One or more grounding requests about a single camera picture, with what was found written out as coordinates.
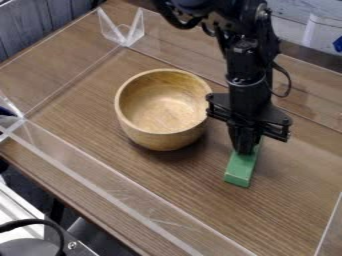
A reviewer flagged brown wooden bowl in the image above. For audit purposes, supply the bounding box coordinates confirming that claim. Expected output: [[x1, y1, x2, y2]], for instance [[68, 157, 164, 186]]
[[113, 68, 212, 151]]

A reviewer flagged clear acrylic corner bracket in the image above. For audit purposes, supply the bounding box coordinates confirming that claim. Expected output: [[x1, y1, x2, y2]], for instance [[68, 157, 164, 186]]
[[96, 8, 144, 47]]

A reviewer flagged white bin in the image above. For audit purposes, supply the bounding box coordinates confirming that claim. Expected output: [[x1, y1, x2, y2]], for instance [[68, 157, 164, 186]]
[[302, 14, 342, 56]]

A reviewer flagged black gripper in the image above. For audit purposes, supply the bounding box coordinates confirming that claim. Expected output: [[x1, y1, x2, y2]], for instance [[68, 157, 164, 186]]
[[206, 75, 292, 154]]

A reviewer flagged black cable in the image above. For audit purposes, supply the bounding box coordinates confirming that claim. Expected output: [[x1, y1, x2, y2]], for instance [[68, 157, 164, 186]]
[[0, 218, 68, 256]]

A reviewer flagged green rectangular block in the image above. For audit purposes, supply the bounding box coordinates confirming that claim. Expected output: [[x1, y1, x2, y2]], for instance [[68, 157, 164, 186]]
[[223, 144, 260, 188]]

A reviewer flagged grey metal bracket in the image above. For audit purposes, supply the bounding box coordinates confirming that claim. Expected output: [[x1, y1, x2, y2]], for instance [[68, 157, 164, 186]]
[[44, 226, 99, 256]]

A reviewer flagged clear acrylic front wall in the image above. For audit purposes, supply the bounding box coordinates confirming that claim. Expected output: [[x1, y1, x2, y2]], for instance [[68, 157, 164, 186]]
[[0, 91, 256, 256]]

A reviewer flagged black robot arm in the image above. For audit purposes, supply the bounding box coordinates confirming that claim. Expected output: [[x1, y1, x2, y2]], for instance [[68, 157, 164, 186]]
[[152, 0, 292, 155]]

